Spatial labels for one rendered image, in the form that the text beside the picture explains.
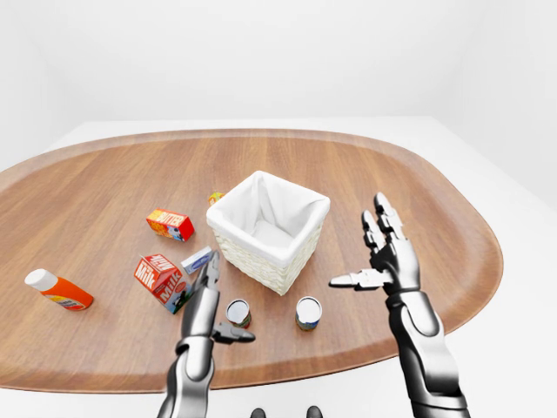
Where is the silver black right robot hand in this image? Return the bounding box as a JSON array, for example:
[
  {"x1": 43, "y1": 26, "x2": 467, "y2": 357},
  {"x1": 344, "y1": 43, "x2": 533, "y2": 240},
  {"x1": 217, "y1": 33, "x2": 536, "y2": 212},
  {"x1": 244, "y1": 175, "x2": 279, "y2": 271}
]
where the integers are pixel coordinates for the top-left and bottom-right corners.
[{"x1": 328, "y1": 192, "x2": 421, "y2": 295}]

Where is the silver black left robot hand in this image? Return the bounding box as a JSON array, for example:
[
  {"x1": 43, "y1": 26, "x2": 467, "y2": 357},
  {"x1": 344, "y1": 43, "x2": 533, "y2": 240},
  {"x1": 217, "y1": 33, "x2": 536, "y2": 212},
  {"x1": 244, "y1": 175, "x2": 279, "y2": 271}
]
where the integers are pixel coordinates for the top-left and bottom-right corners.
[{"x1": 179, "y1": 249, "x2": 257, "y2": 346}]

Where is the white woven basket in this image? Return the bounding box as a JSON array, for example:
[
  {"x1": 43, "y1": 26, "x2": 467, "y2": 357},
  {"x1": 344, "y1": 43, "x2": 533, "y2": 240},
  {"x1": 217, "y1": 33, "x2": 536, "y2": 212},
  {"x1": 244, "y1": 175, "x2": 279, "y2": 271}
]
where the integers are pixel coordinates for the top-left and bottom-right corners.
[{"x1": 205, "y1": 170, "x2": 332, "y2": 297}]

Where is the red label tin can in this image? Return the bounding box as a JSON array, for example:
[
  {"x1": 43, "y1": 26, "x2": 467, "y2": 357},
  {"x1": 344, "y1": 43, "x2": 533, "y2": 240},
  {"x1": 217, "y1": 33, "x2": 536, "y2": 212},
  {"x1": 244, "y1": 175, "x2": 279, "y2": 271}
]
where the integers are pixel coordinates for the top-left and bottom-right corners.
[{"x1": 225, "y1": 299, "x2": 252, "y2": 329}]

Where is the small blue white box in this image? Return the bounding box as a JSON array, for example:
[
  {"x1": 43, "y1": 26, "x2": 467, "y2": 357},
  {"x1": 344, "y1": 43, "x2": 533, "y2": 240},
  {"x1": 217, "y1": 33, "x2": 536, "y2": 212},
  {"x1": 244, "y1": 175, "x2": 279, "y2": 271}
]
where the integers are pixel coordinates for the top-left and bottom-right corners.
[{"x1": 180, "y1": 246, "x2": 214, "y2": 275}]

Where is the red milk carton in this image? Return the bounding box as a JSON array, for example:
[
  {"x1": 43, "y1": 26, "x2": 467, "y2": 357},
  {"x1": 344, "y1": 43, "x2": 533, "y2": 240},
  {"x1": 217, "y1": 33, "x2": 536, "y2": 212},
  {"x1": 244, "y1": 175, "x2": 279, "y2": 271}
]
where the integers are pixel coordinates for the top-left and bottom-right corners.
[{"x1": 133, "y1": 253, "x2": 193, "y2": 315}]

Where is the red butter box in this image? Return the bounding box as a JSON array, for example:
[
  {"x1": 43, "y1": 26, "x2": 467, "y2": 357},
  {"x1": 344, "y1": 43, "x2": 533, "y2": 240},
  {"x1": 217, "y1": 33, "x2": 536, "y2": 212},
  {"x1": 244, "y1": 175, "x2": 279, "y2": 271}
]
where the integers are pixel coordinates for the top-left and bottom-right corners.
[{"x1": 145, "y1": 208, "x2": 196, "y2": 243}]

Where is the blue green label tin can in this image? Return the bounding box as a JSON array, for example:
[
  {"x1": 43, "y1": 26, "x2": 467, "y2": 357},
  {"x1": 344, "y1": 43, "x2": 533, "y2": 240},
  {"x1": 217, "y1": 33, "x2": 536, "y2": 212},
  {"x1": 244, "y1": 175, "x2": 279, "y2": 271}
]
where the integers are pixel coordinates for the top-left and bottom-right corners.
[{"x1": 295, "y1": 296, "x2": 324, "y2": 332}]

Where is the orange bottle with white cap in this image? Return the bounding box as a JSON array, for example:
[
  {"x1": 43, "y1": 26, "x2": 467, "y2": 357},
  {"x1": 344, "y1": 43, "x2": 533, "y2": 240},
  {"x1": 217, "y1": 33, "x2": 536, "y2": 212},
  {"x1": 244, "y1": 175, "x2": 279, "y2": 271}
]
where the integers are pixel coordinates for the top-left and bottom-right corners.
[{"x1": 23, "y1": 268, "x2": 95, "y2": 312}]

